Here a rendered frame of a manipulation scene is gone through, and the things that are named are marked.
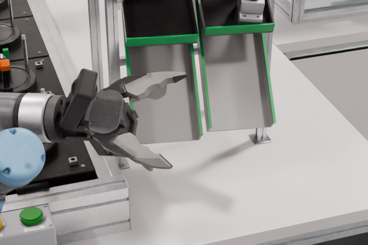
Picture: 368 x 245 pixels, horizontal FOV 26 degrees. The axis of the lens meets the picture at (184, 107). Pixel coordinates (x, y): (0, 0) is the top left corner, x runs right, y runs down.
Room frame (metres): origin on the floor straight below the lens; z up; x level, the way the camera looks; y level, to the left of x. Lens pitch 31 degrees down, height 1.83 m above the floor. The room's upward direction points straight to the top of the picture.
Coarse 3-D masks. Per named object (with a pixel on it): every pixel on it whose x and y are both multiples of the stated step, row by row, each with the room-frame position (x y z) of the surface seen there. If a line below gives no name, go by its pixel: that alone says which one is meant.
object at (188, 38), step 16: (128, 0) 1.40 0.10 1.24; (144, 0) 1.40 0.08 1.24; (160, 0) 1.40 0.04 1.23; (176, 0) 1.41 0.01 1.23; (128, 16) 1.36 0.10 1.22; (144, 16) 1.36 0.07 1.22; (160, 16) 1.37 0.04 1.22; (176, 16) 1.37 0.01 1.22; (192, 16) 1.36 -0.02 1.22; (128, 32) 1.33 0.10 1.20; (144, 32) 1.33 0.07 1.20; (160, 32) 1.33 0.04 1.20; (176, 32) 1.33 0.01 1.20; (192, 32) 1.33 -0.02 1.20
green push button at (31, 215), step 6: (24, 210) 1.10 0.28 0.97; (30, 210) 1.10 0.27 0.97; (36, 210) 1.10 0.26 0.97; (24, 216) 1.08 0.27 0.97; (30, 216) 1.08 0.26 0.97; (36, 216) 1.08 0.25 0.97; (42, 216) 1.09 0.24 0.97; (24, 222) 1.07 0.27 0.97; (30, 222) 1.07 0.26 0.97; (36, 222) 1.07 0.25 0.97
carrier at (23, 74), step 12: (24, 36) 1.58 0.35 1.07; (24, 48) 1.58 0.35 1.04; (24, 60) 1.59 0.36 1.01; (36, 60) 1.67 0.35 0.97; (48, 60) 1.67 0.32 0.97; (0, 72) 1.53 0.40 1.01; (12, 72) 1.57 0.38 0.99; (24, 72) 1.57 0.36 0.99; (36, 72) 1.61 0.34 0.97; (48, 72) 1.61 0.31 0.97; (0, 84) 1.52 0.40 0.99; (12, 84) 1.52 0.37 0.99; (24, 84) 1.52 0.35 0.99; (36, 84) 1.54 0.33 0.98; (48, 84) 1.55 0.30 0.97; (60, 84) 1.55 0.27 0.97
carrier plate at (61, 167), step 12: (60, 144) 1.31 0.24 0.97; (72, 144) 1.31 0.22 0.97; (84, 144) 1.31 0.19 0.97; (60, 156) 1.27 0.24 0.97; (72, 156) 1.27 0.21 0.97; (84, 156) 1.27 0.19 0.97; (48, 168) 1.23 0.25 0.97; (60, 168) 1.23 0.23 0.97; (72, 168) 1.23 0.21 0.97; (84, 168) 1.23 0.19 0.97; (36, 180) 1.19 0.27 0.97; (48, 180) 1.19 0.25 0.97; (60, 180) 1.20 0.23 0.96; (72, 180) 1.21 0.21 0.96; (12, 192) 1.17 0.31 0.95
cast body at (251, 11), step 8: (240, 0) 1.36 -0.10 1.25; (248, 0) 1.35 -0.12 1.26; (256, 0) 1.35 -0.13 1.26; (240, 8) 1.35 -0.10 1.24; (248, 8) 1.35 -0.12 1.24; (256, 8) 1.35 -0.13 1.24; (240, 16) 1.35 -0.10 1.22; (248, 16) 1.35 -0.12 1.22; (256, 16) 1.36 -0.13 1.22; (240, 24) 1.36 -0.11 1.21; (248, 24) 1.35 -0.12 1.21
